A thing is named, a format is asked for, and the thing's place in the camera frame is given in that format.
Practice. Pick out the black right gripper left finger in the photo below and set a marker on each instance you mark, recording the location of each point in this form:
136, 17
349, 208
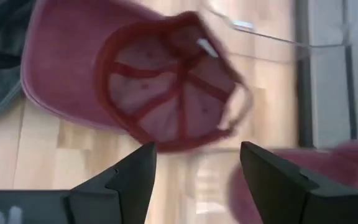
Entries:
126, 186

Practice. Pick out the maroon baseball cap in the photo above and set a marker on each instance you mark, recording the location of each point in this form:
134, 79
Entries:
73, 62
346, 165

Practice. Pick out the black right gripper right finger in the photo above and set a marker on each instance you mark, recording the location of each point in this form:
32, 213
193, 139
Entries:
269, 180

